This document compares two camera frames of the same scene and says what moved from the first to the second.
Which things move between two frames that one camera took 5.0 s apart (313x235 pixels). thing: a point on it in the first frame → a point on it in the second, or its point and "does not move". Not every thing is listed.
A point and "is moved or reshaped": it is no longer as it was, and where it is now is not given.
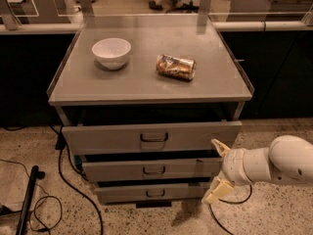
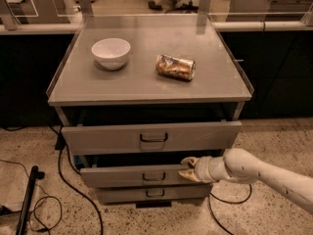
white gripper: [234, 166] → [202, 169]
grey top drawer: [153, 137] does not move
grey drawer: [147, 168] is moved or reshaped
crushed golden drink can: [181, 68] does not move
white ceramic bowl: [111, 52] does not move
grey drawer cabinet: [140, 99] does not move
